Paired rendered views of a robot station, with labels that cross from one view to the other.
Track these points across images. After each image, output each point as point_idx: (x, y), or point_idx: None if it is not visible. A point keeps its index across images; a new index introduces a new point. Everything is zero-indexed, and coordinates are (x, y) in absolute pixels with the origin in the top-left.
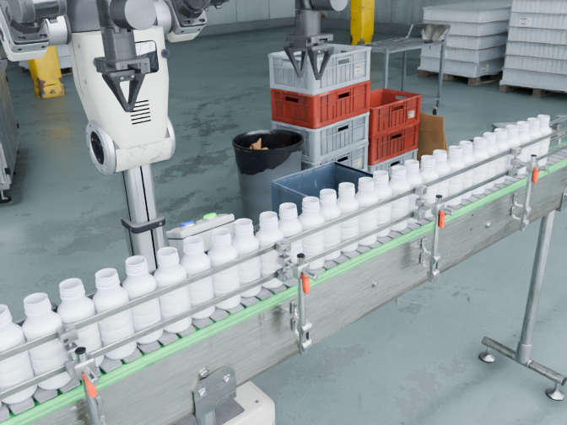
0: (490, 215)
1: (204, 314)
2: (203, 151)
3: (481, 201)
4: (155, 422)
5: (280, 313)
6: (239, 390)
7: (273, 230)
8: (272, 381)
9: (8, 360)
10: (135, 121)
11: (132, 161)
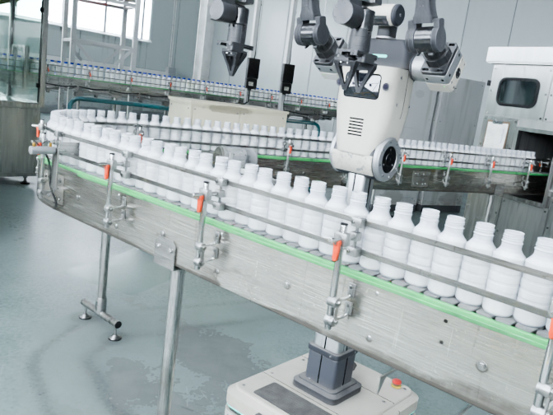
0: (490, 354)
1: (181, 199)
2: None
3: (466, 313)
4: (140, 241)
5: (208, 234)
6: None
7: (228, 170)
8: None
9: (117, 155)
10: (350, 132)
11: (342, 163)
